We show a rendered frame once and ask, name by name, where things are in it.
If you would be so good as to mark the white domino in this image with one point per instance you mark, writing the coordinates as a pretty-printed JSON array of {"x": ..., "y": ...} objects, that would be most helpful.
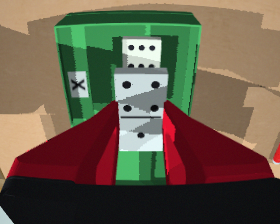
[
  {"x": 140, "y": 93},
  {"x": 141, "y": 51}
]

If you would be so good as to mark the green open bin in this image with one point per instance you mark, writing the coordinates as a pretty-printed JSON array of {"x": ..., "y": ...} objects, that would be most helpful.
[{"x": 180, "y": 41}]

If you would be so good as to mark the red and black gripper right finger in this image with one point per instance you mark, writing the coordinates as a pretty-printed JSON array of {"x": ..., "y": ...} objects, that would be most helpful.
[{"x": 208, "y": 156}]

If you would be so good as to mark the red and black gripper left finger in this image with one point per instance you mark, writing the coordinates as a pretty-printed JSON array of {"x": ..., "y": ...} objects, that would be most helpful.
[{"x": 76, "y": 153}]

